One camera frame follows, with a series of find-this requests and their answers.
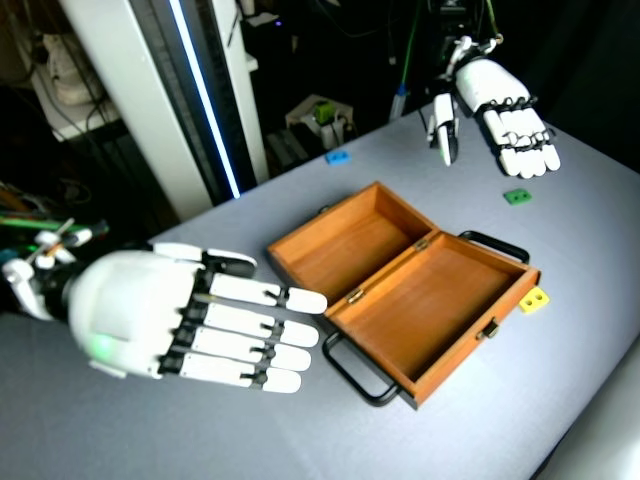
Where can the white background device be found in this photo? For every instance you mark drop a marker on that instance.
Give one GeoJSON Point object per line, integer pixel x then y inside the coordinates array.
{"type": "Point", "coordinates": [70, 75]}

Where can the small green block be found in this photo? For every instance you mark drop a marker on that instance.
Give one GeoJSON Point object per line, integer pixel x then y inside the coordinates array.
{"type": "Point", "coordinates": [517, 197]}

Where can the small yellow block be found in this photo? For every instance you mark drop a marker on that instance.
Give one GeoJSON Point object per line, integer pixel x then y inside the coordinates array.
{"type": "Point", "coordinates": [534, 301]}

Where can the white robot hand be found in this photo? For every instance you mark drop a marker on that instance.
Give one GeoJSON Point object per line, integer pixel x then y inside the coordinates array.
{"type": "Point", "coordinates": [125, 310]}
{"type": "Point", "coordinates": [485, 82]}

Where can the grey table cloth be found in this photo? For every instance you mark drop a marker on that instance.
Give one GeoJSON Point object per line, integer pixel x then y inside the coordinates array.
{"type": "Point", "coordinates": [150, 440]}

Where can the blue white connector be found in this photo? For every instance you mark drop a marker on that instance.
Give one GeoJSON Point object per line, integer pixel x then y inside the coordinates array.
{"type": "Point", "coordinates": [400, 102]}

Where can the white column with light strip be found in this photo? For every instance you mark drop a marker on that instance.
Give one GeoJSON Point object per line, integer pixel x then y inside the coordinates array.
{"type": "Point", "coordinates": [130, 100]}

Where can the small blue block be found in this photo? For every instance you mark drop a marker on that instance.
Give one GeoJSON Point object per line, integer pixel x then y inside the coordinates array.
{"type": "Point", "coordinates": [338, 158]}

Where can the white holder with green part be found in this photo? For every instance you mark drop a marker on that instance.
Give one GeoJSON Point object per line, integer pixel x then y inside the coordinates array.
{"type": "Point", "coordinates": [305, 117]}

